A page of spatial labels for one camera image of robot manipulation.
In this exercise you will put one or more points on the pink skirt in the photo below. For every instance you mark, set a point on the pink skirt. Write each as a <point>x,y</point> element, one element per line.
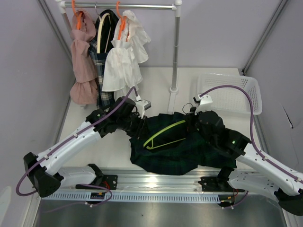
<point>84,91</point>

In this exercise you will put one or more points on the cream plastic hanger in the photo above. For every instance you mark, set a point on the cream plastic hanger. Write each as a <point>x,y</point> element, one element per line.
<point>103,34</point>

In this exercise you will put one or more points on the orange plastic hanger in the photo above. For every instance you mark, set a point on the orange plastic hanger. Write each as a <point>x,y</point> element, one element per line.
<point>123,21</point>

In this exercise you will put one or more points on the white ruffled skirt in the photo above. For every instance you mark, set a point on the white ruffled skirt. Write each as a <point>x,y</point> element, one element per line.
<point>122,70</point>

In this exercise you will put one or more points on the green plaid skirt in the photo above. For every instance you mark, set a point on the green plaid skirt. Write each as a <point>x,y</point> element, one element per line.
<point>178,159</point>

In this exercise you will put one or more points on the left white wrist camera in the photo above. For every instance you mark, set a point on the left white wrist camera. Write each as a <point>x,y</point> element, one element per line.
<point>142,105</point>

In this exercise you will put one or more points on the right black mount plate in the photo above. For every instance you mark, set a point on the right black mount plate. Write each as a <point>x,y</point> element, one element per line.
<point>215,184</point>

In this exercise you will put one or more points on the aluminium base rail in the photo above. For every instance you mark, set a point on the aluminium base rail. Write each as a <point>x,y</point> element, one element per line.
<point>138,180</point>

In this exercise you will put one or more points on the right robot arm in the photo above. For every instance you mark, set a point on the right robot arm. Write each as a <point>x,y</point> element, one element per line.
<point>281,183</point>

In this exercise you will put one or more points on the navy plaid skirt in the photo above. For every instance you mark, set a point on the navy plaid skirt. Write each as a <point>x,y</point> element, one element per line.
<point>104,99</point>

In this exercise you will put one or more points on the left black mount plate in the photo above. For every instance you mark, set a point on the left black mount plate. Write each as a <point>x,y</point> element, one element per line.
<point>106,181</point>

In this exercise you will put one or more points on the white plastic basket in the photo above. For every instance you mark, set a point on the white plastic basket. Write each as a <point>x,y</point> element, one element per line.
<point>231,99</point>

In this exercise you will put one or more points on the green plastic hanger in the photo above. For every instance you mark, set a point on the green plastic hanger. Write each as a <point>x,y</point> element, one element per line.
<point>166,130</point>

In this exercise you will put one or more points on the black mount plate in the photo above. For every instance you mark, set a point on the black mount plate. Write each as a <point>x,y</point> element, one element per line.
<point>215,184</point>
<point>106,181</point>

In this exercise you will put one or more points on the metal clothes rack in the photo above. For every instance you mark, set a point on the metal clothes rack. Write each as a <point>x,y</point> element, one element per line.
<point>175,7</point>

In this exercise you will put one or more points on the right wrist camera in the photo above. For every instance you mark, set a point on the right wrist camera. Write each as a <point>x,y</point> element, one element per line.
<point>204,103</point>

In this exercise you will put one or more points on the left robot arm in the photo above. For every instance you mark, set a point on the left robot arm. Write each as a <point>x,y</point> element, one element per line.
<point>46,170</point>

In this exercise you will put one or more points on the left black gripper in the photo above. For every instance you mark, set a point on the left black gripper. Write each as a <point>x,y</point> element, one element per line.
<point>140,131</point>

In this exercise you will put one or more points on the slotted cable duct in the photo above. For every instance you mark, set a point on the slotted cable duct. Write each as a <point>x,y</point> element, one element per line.
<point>136,197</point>

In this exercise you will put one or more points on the orange hanger with pink skirt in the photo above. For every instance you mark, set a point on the orange hanger with pink skirt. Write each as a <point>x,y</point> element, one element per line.
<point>78,15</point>

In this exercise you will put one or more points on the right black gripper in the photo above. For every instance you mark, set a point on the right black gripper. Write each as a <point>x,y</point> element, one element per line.
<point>190,117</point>

